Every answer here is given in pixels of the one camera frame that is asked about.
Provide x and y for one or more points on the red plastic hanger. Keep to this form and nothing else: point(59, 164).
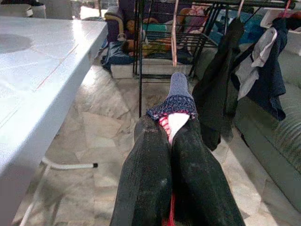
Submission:
point(287, 5)

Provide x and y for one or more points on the grey sofa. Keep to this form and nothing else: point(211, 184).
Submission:
point(282, 146)

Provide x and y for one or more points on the black metal drying rack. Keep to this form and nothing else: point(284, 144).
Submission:
point(140, 70)

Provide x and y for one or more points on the colourful clothes pile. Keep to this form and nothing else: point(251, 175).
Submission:
point(162, 28)

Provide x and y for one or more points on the grey perforated laundry basket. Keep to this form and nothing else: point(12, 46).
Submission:
point(61, 9)

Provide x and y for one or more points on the white storage box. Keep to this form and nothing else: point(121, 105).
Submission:
point(124, 70)

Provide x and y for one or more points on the black garment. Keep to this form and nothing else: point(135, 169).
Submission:
point(216, 94)

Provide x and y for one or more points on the dark blue clothes pile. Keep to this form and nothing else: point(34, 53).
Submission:
point(115, 55)

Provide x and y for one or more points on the white basket with clothes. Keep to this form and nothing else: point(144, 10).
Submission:
point(268, 18)

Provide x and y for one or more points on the red white shirt blue collar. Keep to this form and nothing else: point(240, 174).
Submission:
point(179, 94)

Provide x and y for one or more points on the blue bag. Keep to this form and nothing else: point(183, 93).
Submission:
point(252, 30)

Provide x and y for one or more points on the dark blue garment grey lining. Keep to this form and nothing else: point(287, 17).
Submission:
point(270, 82)

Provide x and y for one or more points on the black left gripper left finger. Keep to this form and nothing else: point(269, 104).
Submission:
point(143, 179)

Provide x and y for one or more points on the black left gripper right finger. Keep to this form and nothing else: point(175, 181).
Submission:
point(202, 188)

